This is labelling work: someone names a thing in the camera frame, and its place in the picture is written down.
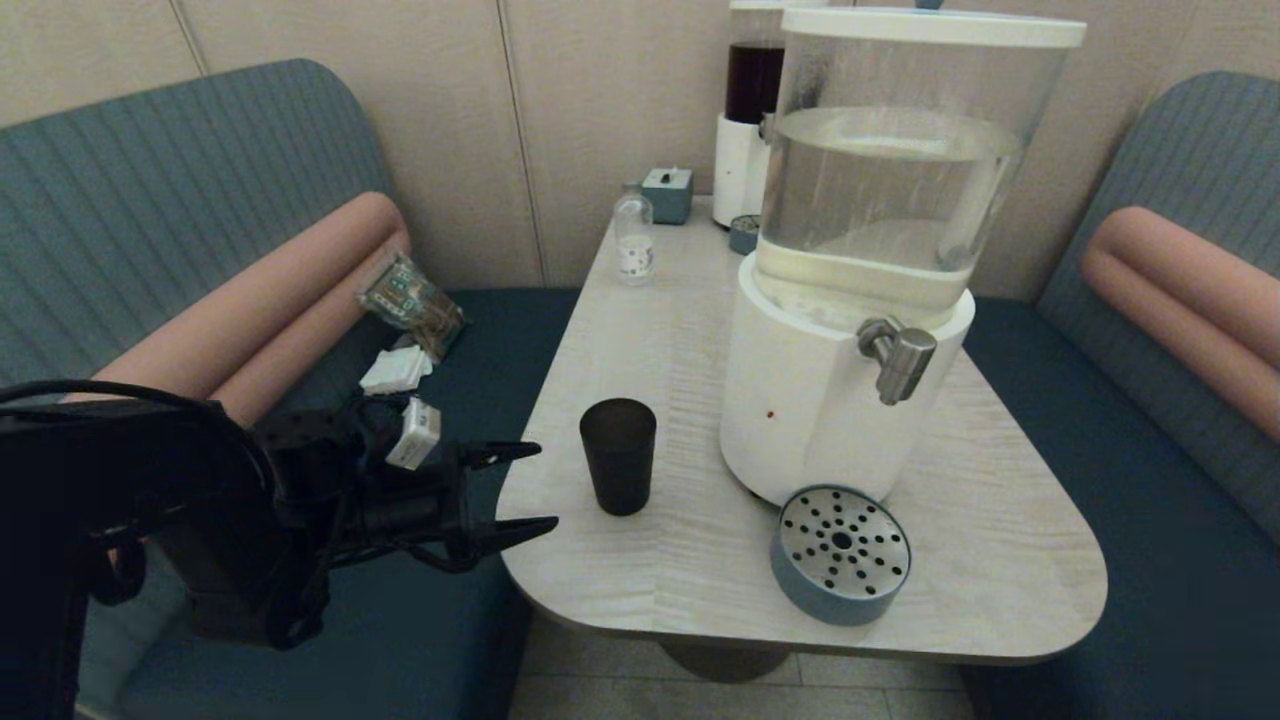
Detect black plastic cup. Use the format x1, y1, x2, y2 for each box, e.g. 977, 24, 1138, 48
579, 398, 658, 517

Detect silver dispenser tap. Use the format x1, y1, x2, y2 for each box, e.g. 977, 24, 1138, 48
856, 317, 939, 407

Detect white paper napkins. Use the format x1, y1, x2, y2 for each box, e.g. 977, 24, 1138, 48
359, 345, 435, 397

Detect clear plastic snack bag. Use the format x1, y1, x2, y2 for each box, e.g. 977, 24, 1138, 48
357, 252, 468, 363

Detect small clear bottle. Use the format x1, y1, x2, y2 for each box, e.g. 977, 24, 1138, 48
613, 183, 656, 288

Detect pink bolster cushion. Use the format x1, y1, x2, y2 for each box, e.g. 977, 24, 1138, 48
90, 192, 413, 426
1080, 206, 1280, 446

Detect small blue box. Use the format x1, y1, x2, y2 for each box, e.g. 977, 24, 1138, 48
641, 166, 695, 226

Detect round blue drip tray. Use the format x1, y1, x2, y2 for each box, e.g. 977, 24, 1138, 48
770, 484, 913, 627

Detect dark drink dispenser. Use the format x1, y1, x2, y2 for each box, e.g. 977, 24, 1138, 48
712, 0, 831, 229

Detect large clear water dispenser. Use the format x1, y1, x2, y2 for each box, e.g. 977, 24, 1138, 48
718, 5, 1088, 509

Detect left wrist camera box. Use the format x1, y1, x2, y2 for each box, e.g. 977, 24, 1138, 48
385, 397, 442, 471

